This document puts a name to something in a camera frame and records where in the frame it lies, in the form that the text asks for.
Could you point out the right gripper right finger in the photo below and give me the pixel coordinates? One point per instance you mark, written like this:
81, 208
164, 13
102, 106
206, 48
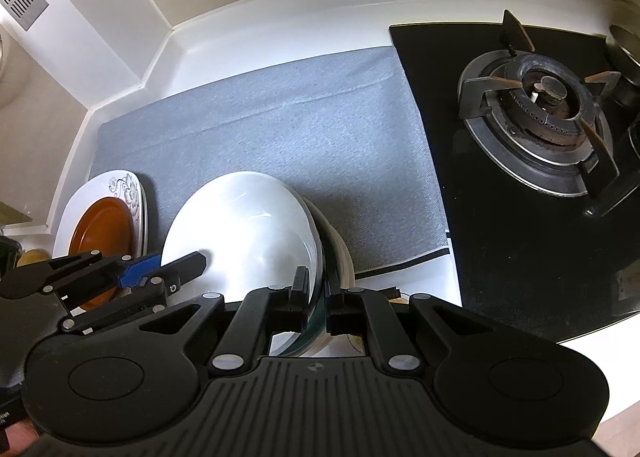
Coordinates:
384, 327

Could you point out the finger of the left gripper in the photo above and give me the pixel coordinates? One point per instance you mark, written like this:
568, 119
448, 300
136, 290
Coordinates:
75, 279
144, 289

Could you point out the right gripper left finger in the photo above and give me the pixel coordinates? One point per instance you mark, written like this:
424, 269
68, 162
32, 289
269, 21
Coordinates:
262, 314

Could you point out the cream bowls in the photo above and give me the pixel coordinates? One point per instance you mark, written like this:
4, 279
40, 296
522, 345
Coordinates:
338, 268

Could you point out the brown round plate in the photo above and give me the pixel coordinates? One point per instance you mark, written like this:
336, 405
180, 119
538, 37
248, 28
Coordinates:
106, 226

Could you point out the white bowl blue pattern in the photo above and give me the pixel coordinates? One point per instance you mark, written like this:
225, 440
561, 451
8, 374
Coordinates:
254, 231

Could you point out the large white floral plate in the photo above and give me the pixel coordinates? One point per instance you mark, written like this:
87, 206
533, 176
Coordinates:
121, 184

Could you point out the light blue ceramic bowl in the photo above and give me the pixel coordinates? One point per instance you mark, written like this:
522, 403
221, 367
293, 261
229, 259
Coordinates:
317, 296

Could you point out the yellow round sticker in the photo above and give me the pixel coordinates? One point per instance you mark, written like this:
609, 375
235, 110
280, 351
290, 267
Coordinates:
395, 295

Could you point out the wooden cutting board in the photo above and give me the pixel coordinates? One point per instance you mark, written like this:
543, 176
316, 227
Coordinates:
33, 256

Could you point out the grey dish mat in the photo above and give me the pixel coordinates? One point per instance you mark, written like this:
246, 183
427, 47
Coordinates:
342, 129

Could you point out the black gas stove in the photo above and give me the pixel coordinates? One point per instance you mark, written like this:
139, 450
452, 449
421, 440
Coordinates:
538, 165

